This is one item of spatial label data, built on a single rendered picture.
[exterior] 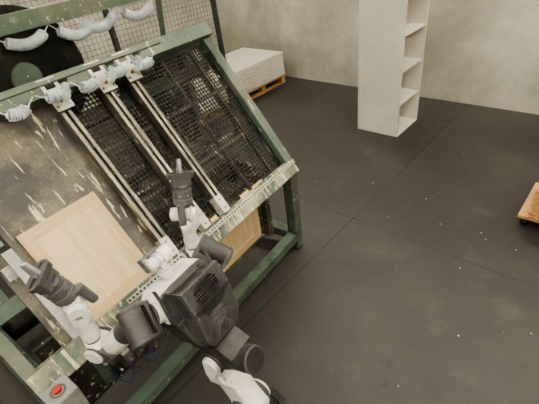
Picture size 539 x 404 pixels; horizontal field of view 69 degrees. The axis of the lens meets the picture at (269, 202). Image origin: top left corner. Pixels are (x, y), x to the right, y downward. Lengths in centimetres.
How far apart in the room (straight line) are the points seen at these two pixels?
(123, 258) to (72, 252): 26
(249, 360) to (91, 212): 122
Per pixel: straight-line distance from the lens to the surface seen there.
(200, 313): 150
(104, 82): 257
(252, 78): 700
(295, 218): 337
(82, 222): 232
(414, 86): 574
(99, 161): 238
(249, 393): 198
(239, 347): 168
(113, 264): 232
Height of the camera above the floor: 243
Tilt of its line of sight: 35 degrees down
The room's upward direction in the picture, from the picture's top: 8 degrees counter-clockwise
